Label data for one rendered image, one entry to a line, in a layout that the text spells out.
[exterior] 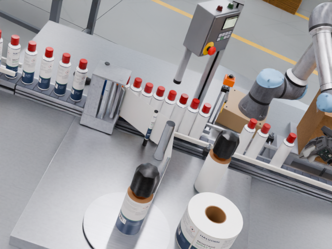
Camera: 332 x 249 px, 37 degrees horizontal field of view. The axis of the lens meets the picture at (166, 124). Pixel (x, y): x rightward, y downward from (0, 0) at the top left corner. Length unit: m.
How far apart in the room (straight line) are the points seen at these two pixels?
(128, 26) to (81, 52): 2.15
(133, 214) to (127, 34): 3.12
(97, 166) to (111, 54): 0.90
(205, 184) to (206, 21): 0.63
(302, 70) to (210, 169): 0.76
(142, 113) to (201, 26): 0.43
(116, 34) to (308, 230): 2.92
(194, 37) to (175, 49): 2.66
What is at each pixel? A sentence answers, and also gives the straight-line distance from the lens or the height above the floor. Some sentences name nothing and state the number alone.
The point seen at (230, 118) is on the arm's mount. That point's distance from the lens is 2.43.
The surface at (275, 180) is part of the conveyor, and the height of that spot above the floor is 0.86.
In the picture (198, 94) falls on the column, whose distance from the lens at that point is 2.22.
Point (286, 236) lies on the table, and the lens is 2.10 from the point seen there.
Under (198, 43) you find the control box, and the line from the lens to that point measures 1.96.
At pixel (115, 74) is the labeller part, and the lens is 1.97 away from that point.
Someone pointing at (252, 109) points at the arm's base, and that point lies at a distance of 2.41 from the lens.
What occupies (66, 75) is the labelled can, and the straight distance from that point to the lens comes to 2.15.
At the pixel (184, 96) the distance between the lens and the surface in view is 2.09.
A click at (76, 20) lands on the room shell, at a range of 4.62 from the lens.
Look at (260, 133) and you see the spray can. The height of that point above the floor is 1.04.
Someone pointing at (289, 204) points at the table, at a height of 0.83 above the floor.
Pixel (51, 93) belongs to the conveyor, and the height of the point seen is 0.87.
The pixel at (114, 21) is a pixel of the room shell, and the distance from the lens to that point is 4.76.
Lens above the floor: 2.24
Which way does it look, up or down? 37 degrees down
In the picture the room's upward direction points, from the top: 21 degrees clockwise
